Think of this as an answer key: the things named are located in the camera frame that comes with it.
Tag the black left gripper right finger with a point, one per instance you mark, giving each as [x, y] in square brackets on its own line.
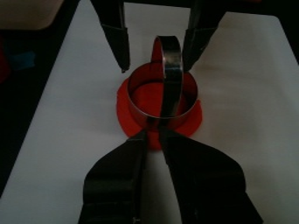
[202, 180]

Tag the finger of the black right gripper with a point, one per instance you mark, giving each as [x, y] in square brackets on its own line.
[201, 35]
[117, 35]

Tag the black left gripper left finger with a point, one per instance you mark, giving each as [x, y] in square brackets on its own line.
[117, 180]

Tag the round metal dough cutter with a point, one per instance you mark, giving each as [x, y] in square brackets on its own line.
[174, 67]

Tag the beige bowl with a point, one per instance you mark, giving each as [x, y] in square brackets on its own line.
[27, 13]

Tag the small blue object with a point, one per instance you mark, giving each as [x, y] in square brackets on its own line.
[23, 60]

